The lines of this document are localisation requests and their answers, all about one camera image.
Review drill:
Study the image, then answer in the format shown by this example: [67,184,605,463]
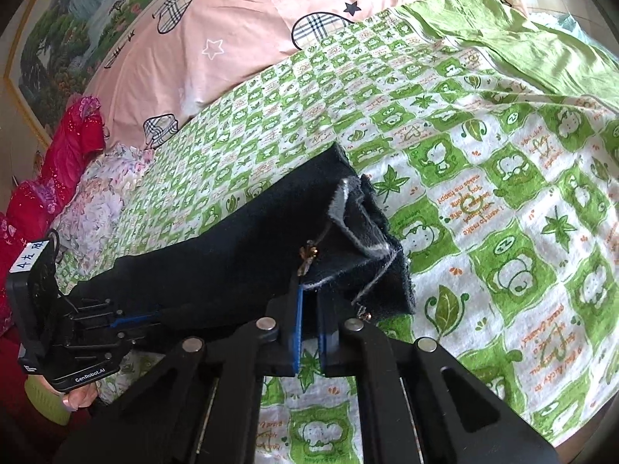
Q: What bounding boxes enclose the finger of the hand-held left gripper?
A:
[97,326,148,355]
[68,297,166,329]

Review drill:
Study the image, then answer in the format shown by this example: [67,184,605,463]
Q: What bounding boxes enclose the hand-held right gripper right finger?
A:
[316,291,576,464]

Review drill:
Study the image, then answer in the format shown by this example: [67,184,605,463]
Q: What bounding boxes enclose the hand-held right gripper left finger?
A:
[51,278,305,464]

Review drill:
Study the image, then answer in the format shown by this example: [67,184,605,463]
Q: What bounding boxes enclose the black pants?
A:
[63,142,417,349]

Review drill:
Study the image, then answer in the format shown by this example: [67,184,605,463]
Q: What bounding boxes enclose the person's left hand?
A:
[62,381,101,413]

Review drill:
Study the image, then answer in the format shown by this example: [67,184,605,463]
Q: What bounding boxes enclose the dark red cloth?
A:
[0,333,100,464]

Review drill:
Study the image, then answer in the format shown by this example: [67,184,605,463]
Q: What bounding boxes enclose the floral ruffled pillow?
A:
[51,142,156,274]

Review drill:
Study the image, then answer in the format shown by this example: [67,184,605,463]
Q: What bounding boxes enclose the red floral quilt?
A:
[0,96,108,335]

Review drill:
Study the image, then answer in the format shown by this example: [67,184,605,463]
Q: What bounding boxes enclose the green printed blanket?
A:
[52,0,619,464]

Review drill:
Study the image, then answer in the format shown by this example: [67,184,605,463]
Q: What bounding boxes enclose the pink patterned quilt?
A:
[84,0,529,152]

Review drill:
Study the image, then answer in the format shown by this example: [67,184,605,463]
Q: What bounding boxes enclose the pale cloth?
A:
[527,9,597,55]

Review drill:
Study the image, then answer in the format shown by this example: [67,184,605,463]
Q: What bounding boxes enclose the framed landscape wall picture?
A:
[4,0,171,152]

